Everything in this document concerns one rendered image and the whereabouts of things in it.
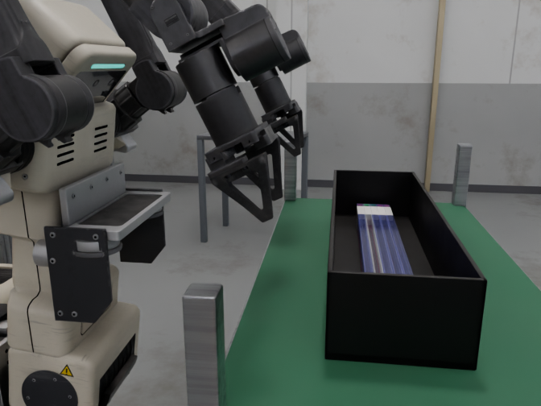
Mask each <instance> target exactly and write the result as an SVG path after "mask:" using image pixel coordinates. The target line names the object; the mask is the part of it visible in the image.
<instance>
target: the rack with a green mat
mask: <svg viewBox="0 0 541 406"><path fill-rule="evenodd" d="M472 149H473V146H472V145H471V144H469V143H458V144H457V148H456V163H455V172H454V180H453V188H452V203H440V202H435V203H436V205H437V206H438V208H439V209H440V211H441V213H442V214H443V215H444V217H445V218H446V220H447V221H448V223H449V225H450V226H451V227H452V229H453V230H454V232H455V233H456V235H457V236H458V238H459V239H460V240H461V242H462V243H463V245H464V246H465V248H466V250H467V251H468V253H469V254H470V255H471V257H472V258H473V260H474V262H475V263H476V264H477V266H478V267H479V268H480V270H481V272H482V273H483V275H484V276H485V278H486V279H487V288H486V294H485V307H484V313H483V320H482V327H481V339H480V345H479V352H478V360H477V369H476V370H475V371H471V370H461V369H450V368H439V367H418V366H407V365H396V364H385V363H374V362H354V361H342V360H331V359H325V357H324V352H325V327H326V302H327V277H328V250H329V238H330V226H331V212H332V199H315V198H296V182H297V156H296V157H294V156H293V155H292V154H291V153H290V152H289V151H287V150H286V149H285V148H284V203H283V206H282V208H281V211H280V213H279V217H278V219H277V222H276V223H275V228H274V229H273V232H272V234H271V237H270V240H269V242H268V244H267V247H266V250H265V253H264V256H263V257H262V261H261V263H260V266H259V268H258V271H257V274H256V276H255V278H254V282H253V284H252V287H251V289H250V293H249V295H248V297H247V299H246V303H245V305H244V308H243V310H242V314H241V316H240V318H239V321H238V323H237V326H236V329H235V331H234V333H233V336H232V339H231V342H230V344H229V348H228V350H227V352H226V354H225V327H224V297H223V286H222V284H206V283H191V284H190V285H189V287H188V289H187V290H186V292H185V293H184V294H183V296H182V304H183V319H184V350H185V366H186V383H187V398H188V406H541V291H540V289H539V288H538V287H537V286H536V285H535V284H534V283H533V281H532V280H531V279H530V278H529V277H528V276H527V275H526V273H525V272H524V271H523V270H522V269H521V268H520V267H519V266H518V264H517V263H516V262H515V261H514V260H513V259H512V258H511V257H510V256H509V255H508V254H507V253H506V252H505V251H504V249H503V248H502V247H501V246H500V245H499V244H498V243H497V241H496V240H495V239H494V238H493V237H492V236H491V235H490V234H489V232H488V231H487V230H486V229H485V228H484V227H483V226H482V224H481V223H480V222H479V221H478V220H477V219H476V218H475V217H474V216H473V215H472V214H471V213H470V212H469V210H468V209H467V208H466V202H467V194H468V186H469V172H470V164H471V157H472Z"/></svg>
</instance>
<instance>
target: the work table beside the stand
mask: <svg viewBox="0 0 541 406"><path fill-rule="evenodd" d="M287 132H288V133H289V134H290V135H291V136H292V137H293V138H295V137H294V131H293V130H287ZM277 134H278V135H279V136H280V137H281V138H282V139H283V140H284V141H286V140H288V139H287V138H285V137H284V136H283V135H282V134H281V133H280V132H277ZM205 140H212V138H211V136H210V134H209V133H208V132H206V133H203V134H201V135H197V136H196V141H197V162H198V183H199V204H200V242H207V241H208V230H207V206H206V183H205V160H204V141H205ZM301 198H308V131H304V147H302V168H301ZM222 217H223V226H228V225H229V196H228V195H226V194H225V193H223V192H222Z"/></svg>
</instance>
